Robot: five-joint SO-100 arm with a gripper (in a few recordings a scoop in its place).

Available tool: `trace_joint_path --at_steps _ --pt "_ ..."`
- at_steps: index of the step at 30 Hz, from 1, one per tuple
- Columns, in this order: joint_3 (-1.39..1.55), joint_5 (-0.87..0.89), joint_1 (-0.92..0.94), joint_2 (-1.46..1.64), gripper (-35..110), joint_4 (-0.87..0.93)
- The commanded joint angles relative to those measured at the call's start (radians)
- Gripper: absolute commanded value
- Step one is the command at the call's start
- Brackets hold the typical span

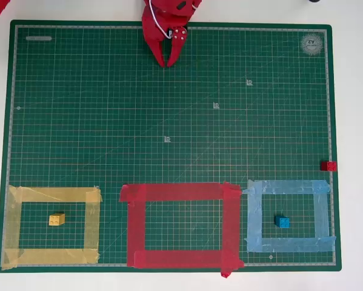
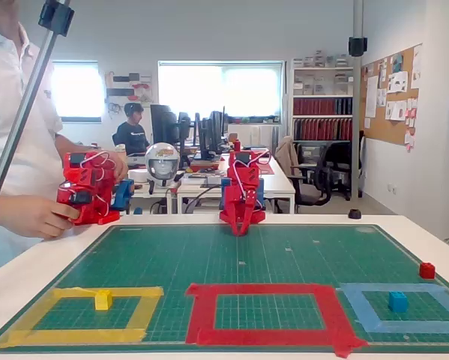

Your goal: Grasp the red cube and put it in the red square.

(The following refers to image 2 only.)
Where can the seated person in dark shirt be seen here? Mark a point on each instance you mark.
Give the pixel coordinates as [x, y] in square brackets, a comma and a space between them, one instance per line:
[130, 135]

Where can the blue tape square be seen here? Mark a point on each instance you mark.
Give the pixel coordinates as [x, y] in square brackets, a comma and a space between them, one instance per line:
[396, 325]

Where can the small bright window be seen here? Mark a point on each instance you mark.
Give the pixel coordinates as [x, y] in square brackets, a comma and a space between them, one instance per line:
[78, 90]

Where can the green cutting mat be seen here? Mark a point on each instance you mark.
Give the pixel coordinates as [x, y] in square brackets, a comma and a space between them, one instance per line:
[224, 262]

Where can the black computer monitor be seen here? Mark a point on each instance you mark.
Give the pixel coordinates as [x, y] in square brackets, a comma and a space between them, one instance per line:
[164, 123]
[213, 131]

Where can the cork pin board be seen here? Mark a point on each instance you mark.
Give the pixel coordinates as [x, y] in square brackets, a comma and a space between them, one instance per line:
[391, 127]

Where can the beige jacket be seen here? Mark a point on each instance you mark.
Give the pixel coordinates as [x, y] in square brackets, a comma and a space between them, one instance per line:
[286, 153]

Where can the black office chair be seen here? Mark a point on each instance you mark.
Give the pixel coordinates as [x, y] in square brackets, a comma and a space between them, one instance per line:
[321, 176]

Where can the person's right hand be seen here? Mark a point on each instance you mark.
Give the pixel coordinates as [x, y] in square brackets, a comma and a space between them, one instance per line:
[29, 215]

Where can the red tape square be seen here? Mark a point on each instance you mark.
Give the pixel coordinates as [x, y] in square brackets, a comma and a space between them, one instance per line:
[258, 288]

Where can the large bright window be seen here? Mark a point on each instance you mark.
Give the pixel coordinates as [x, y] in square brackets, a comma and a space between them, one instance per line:
[220, 90]

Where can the yellow tape square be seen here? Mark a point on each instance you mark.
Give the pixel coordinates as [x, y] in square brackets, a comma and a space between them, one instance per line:
[78, 335]

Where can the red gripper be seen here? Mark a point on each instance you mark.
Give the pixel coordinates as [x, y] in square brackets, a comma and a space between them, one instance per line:
[236, 202]

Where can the white helmet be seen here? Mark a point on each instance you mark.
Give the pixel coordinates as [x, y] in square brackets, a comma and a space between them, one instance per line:
[162, 161]

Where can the red follower robot arm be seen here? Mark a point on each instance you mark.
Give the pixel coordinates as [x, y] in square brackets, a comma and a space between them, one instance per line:
[234, 168]

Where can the person's left hand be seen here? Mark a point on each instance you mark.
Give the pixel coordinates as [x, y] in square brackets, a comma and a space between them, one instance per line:
[120, 168]

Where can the wall tool board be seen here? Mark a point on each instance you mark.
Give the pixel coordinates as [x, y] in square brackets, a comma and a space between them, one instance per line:
[128, 88]

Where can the blue toy brick cube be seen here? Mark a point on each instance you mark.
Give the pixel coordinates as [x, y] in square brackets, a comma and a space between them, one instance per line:
[397, 302]

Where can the person in white shirt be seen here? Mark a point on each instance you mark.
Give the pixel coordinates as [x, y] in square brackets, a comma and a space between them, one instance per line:
[10, 112]

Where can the red toy brick cube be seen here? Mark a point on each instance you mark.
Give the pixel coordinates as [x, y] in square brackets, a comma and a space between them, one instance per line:
[427, 270]

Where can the grey metal pole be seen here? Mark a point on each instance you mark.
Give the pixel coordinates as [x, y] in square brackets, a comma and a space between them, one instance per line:
[357, 112]
[21, 112]

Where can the person's left forearm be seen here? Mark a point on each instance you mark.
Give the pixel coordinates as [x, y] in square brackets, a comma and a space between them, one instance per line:
[78, 146]

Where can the black pole clamp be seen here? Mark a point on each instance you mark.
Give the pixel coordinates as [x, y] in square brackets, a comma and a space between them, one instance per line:
[358, 46]
[56, 17]

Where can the yellow toy brick cube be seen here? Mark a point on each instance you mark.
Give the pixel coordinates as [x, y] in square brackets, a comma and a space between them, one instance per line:
[103, 300]

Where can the small black round cap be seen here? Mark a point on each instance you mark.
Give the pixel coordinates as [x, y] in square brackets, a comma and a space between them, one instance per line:
[354, 214]

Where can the white shelving unit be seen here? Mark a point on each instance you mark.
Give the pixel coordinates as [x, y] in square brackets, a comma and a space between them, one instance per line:
[321, 105]

